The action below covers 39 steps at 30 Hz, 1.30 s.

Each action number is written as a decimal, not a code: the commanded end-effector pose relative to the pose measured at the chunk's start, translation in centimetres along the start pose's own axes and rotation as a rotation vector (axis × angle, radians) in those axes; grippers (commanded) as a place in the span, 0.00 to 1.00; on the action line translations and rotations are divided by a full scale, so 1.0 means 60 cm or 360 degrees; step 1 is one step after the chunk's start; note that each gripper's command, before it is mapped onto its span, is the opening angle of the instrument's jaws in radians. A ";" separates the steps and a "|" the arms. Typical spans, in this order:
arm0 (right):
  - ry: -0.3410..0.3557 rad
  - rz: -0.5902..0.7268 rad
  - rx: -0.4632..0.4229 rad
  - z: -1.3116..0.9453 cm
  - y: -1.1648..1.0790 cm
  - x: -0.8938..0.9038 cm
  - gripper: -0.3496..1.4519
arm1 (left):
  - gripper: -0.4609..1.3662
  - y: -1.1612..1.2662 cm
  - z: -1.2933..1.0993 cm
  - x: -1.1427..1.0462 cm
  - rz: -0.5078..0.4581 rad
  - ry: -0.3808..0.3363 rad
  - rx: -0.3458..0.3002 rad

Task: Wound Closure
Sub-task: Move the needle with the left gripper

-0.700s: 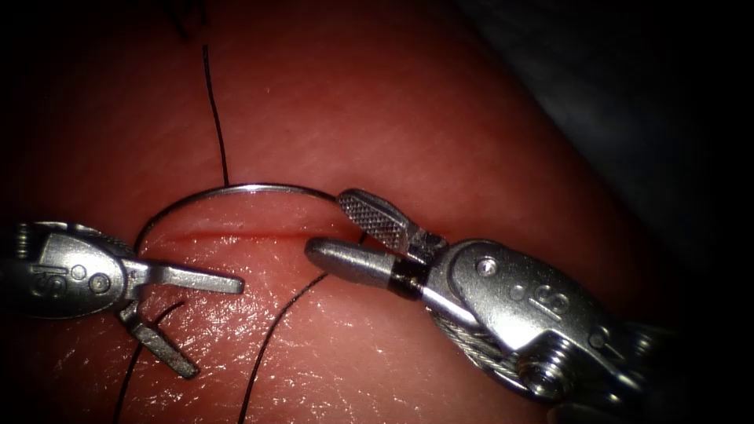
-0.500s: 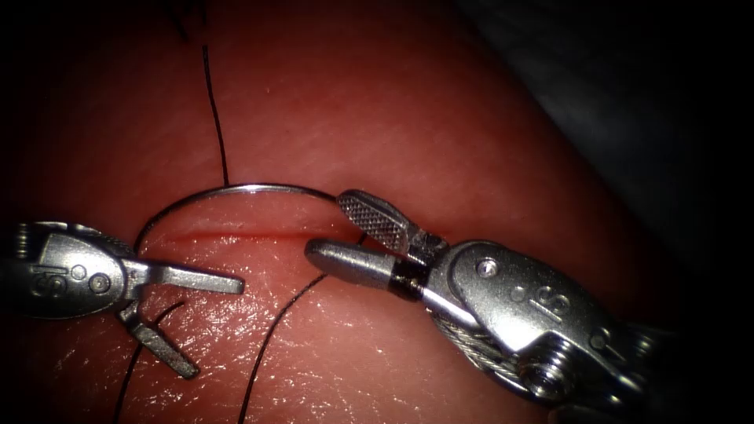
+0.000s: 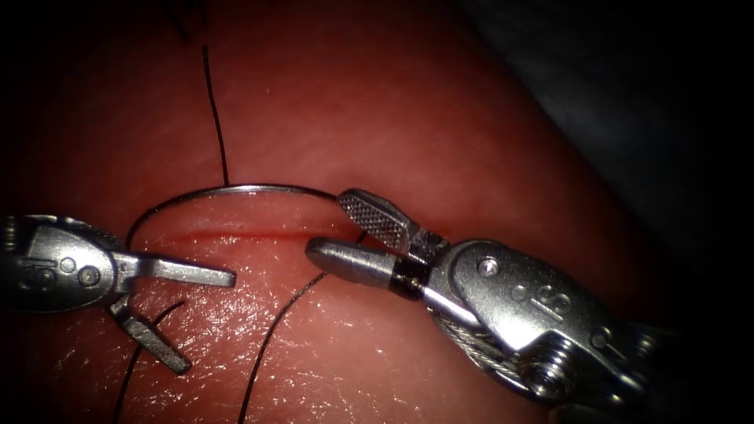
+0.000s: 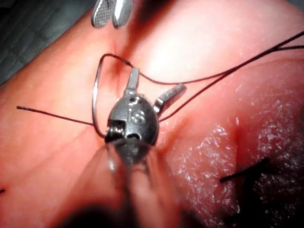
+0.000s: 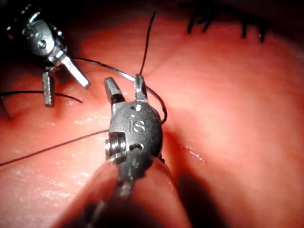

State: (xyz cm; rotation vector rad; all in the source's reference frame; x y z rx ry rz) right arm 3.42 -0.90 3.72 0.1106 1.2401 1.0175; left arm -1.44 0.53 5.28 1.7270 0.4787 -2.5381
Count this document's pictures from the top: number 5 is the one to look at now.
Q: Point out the right arm needle driver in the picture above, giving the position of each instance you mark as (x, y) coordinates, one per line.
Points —
(139, 126)

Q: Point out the left arm needle driver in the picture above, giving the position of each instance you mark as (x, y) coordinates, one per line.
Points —
(39, 35)

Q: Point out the left arm needle driver jaw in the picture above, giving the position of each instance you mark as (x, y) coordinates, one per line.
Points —
(74, 71)
(48, 89)

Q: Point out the right arm needle driver jaw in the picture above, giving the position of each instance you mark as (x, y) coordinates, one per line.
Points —
(140, 89)
(113, 89)

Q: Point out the curved steel needle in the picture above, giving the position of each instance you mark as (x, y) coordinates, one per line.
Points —
(123, 72)

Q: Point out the dark right arm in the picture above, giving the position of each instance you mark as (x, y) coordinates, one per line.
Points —
(154, 197)

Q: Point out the black thread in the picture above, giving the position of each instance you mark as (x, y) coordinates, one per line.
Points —
(147, 40)

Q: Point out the tissue pad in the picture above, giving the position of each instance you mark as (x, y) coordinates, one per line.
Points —
(232, 114)

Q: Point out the black stitching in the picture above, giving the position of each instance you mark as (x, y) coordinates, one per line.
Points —
(244, 28)

